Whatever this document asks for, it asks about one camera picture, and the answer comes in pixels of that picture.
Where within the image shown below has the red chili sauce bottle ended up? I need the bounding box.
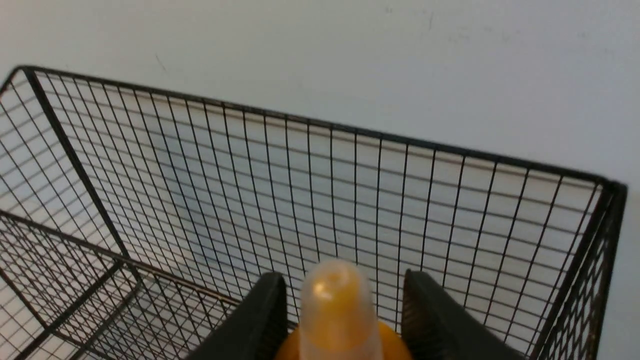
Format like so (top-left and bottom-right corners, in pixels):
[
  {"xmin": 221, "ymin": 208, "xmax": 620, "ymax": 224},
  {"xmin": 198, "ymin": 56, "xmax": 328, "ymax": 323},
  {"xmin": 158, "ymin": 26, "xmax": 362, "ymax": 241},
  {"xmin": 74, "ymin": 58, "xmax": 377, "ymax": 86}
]
[{"xmin": 275, "ymin": 259, "xmax": 412, "ymax": 360}]

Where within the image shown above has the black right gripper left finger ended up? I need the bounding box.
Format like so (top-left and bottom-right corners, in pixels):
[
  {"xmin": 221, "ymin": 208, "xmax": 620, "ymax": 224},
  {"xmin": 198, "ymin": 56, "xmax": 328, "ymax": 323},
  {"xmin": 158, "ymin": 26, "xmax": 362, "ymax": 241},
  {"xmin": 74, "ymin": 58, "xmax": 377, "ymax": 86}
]
[{"xmin": 187, "ymin": 272, "xmax": 289, "ymax": 360}]

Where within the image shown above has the black wire mesh shelf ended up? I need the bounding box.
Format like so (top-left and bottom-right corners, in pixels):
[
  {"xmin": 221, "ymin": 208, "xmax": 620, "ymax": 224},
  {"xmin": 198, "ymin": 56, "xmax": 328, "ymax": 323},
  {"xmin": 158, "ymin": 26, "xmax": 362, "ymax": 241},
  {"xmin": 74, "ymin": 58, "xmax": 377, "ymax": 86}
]
[{"xmin": 1, "ymin": 65, "xmax": 627, "ymax": 360}]

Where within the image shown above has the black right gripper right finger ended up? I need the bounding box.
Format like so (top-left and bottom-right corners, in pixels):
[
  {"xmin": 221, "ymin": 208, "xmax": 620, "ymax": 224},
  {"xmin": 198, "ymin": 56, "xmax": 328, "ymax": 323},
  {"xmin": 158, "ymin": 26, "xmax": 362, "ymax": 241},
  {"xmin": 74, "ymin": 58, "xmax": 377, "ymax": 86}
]
[{"xmin": 401, "ymin": 269, "xmax": 524, "ymax": 360}]

